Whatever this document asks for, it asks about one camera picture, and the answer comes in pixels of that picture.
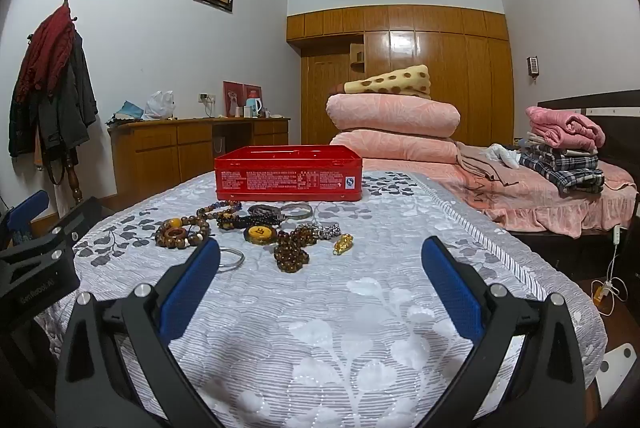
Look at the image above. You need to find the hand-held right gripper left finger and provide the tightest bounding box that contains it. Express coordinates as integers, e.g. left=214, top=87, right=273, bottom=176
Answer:
left=55, top=237, right=223, bottom=428

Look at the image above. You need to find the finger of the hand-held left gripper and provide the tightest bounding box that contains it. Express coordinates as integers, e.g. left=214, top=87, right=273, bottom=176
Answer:
left=0, top=189, right=51, bottom=254
left=47, top=197, right=108, bottom=254

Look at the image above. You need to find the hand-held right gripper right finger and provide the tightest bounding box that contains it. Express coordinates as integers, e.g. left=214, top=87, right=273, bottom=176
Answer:
left=421, top=236, right=587, bottom=428

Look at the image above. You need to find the multicolour bead bracelet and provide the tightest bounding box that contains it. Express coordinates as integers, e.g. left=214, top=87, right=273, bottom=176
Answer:
left=196, top=199, right=244, bottom=221

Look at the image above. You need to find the red tin box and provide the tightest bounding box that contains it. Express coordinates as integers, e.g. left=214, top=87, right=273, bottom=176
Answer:
left=214, top=145, right=365, bottom=203

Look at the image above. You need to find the thin silver bangle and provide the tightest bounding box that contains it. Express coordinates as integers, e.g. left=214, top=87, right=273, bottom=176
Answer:
left=217, top=247, right=246, bottom=270

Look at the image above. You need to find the round yellow pendant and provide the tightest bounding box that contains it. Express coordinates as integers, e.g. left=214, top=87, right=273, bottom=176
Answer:
left=243, top=224, right=277, bottom=245

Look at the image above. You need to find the wooden sideboard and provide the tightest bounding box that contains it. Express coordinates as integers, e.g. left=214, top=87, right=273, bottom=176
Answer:
left=107, top=117, right=291, bottom=211

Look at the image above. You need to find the dark coat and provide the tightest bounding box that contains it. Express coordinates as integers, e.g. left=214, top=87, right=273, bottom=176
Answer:
left=7, top=31, right=98, bottom=159

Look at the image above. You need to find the pink bedsheet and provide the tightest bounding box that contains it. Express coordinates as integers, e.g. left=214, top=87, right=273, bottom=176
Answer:
left=360, top=148, right=638, bottom=239

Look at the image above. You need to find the blue folded cloth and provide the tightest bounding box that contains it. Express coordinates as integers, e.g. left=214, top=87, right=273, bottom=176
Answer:
left=114, top=101, right=147, bottom=120

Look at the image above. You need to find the beige cloth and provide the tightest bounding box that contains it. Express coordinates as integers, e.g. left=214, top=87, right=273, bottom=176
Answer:
left=456, top=141, right=503, bottom=181

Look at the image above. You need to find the white plastic bag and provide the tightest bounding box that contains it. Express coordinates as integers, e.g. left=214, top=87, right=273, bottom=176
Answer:
left=144, top=90, right=176, bottom=120

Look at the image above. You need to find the white cloth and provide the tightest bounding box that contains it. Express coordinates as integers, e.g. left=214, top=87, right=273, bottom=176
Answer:
left=487, top=143, right=522, bottom=169

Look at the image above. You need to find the pink folded quilt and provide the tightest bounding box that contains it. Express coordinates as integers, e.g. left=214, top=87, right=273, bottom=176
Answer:
left=329, top=131, right=460, bottom=165
left=326, top=94, right=461, bottom=139

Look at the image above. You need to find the red coat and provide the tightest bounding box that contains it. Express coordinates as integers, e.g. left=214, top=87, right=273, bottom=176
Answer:
left=15, top=3, right=78, bottom=104

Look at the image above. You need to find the stack of plaid clothes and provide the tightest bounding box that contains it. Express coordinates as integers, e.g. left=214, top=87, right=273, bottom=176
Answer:
left=519, top=143, right=606, bottom=195

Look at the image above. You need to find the white plastic object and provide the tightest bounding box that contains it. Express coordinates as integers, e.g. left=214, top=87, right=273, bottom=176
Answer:
left=597, top=343, right=637, bottom=391

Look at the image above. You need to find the pink folded garment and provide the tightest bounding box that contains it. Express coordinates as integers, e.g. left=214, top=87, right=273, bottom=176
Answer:
left=525, top=107, right=607, bottom=154

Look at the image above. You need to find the yellow spotted blanket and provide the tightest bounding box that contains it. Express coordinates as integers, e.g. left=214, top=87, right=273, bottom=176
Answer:
left=344, top=65, right=432, bottom=100

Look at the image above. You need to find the wooden wardrobe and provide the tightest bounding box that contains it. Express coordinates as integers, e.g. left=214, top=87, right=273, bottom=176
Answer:
left=286, top=5, right=516, bottom=149

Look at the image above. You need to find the dark wooden headboard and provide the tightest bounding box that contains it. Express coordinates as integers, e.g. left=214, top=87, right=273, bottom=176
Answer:
left=537, top=91, right=640, bottom=209

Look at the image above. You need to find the wooden bead bracelet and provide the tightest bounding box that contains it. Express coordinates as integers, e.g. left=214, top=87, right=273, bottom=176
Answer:
left=154, top=214, right=213, bottom=250

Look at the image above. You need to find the black bead bracelet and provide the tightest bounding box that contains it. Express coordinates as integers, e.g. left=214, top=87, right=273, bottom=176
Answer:
left=216, top=214, right=287, bottom=230

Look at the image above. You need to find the amber brown bead bracelet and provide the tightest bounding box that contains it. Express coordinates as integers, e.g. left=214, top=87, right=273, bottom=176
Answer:
left=273, top=228, right=317, bottom=274

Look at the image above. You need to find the silver chain bracelet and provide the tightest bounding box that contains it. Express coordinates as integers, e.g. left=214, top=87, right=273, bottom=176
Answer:
left=300, top=222, right=342, bottom=240

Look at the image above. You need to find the white power cable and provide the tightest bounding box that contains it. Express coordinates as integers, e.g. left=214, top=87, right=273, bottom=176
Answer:
left=592, top=225, right=632, bottom=316

